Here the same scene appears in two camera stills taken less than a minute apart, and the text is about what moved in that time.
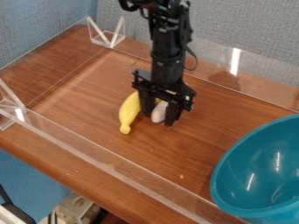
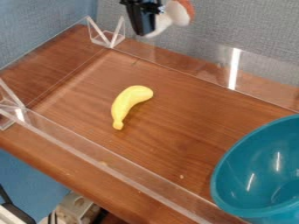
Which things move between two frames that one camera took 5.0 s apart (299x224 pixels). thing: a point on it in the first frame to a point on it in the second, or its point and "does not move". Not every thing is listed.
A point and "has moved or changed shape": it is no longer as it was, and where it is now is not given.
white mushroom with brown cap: x=157 y=113 has moved or changed shape
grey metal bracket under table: x=77 y=210 does not move
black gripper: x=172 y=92 to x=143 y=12
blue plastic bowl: x=255 y=180 does not move
